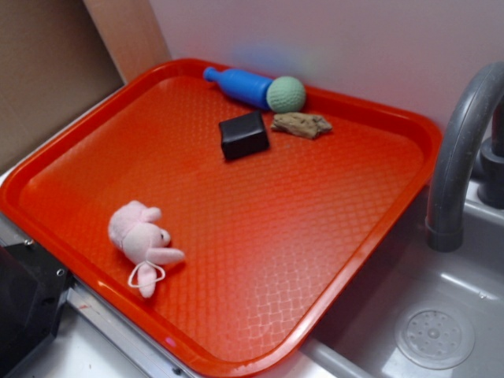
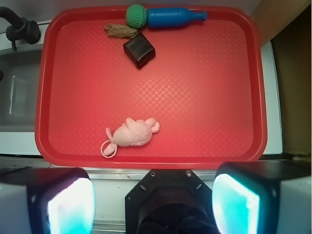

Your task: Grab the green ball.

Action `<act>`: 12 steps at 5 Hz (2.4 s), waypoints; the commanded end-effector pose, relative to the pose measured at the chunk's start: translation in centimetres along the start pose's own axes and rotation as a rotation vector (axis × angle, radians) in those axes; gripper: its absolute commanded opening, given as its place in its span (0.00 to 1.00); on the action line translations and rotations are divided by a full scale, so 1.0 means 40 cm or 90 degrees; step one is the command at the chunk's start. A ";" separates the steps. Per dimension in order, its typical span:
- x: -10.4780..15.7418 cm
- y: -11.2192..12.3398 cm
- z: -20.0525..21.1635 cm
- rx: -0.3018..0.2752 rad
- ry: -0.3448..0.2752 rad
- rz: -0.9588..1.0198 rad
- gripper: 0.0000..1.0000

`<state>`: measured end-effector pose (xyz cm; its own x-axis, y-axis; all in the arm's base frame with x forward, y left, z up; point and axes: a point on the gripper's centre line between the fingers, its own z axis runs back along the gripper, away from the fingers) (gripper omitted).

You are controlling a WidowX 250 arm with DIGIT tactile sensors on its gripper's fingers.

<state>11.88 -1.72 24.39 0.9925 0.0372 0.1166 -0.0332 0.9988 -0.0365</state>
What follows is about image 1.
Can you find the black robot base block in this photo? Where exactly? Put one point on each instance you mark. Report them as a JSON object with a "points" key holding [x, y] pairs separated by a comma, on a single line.
{"points": [[34, 289]]}

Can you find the green knitted ball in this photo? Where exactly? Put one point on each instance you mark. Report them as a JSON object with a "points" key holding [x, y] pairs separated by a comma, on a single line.
{"points": [[286, 94]]}

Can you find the orange plastic tray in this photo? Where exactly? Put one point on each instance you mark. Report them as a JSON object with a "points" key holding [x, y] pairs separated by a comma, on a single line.
{"points": [[270, 239]]}

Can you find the black rectangular block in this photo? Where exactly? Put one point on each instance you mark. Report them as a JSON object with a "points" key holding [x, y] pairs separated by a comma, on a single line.
{"points": [[242, 136]]}

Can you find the brown driftwood piece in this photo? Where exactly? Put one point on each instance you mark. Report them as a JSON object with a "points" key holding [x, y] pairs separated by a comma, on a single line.
{"points": [[304, 125]]}

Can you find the blue plastic bottle toy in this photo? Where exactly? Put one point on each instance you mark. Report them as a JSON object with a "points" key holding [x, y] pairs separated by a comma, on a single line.
{"points": [[241, 85]]}

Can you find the pink plush bunny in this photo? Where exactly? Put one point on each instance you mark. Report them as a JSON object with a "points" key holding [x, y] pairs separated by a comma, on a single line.
{"points": [[132, 230]]}

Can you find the grey toy faucet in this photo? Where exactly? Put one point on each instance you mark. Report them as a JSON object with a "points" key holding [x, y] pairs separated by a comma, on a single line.
{"points": [[474, 135]]}

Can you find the grey toy sink basin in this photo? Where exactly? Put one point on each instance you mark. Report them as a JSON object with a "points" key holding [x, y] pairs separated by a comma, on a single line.
{"points": [[414, 312]]}

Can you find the brown cardboard panel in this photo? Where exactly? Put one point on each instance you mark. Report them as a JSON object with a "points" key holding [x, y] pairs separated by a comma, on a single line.
{"points": [[59, 58]]}

